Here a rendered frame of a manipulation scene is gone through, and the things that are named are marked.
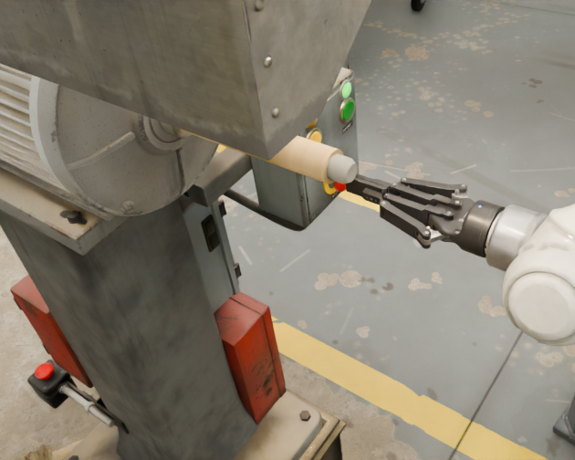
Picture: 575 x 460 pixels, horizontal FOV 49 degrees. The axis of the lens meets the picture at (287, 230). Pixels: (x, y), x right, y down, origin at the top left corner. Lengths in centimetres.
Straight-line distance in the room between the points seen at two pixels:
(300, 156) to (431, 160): 209
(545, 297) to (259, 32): 42
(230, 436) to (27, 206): 78
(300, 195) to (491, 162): 176
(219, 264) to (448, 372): 95
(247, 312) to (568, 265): 77
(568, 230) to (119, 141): 46
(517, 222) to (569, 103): 220
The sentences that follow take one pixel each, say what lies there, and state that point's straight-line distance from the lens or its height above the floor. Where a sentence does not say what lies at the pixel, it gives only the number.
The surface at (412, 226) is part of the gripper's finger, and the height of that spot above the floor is 98.
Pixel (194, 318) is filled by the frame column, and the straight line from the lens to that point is 114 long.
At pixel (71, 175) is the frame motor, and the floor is 124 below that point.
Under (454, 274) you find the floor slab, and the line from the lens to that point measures 217.
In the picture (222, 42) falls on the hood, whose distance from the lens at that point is 33.
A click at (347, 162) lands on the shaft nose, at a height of 126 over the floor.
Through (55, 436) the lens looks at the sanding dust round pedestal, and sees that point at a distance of 203.
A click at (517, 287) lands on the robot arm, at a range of 66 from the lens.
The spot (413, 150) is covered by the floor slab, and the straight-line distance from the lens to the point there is 269.
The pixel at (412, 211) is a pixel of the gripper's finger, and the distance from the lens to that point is 92.
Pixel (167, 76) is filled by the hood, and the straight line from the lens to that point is 37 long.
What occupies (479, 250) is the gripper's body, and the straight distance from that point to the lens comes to 88.
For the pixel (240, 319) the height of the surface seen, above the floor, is 62.
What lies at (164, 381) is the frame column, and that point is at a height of 67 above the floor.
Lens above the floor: 159
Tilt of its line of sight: 43 degrees down
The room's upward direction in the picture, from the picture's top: 9 degrees counter-clockwise
